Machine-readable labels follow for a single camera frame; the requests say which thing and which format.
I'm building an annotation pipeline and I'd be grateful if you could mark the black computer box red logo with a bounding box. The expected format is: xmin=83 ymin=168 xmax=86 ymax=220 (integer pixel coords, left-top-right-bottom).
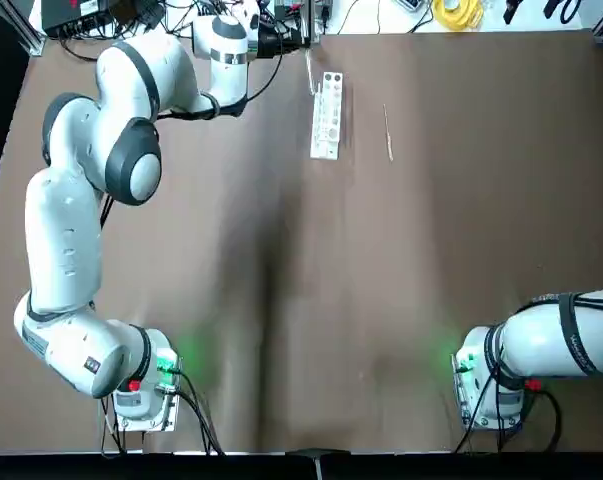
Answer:
xmin=40 ymin=0 xmax=112 ymax=37

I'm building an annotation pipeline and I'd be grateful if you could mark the black base cable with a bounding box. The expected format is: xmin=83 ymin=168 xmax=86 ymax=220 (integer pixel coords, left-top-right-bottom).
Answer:
xmin=523 ymin=387 xmax=565 ymax=454
xmin=173 ymin=367 xmax=227 ymax=456

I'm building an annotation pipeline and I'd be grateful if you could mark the white test tube rack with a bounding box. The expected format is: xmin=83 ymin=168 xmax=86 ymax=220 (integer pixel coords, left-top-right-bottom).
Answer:
xmin=309 ymin=71 xmax=345 ymax=161

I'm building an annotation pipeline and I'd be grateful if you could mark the yellow plastic container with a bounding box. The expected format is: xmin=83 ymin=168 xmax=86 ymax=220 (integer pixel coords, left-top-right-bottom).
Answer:
xmin=432 ymin=0 xmax=484 ymax=30

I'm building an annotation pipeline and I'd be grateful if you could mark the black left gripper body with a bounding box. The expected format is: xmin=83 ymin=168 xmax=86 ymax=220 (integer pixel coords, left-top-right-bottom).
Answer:
xmin=257 ymin=27 xmax=303 ymax=60

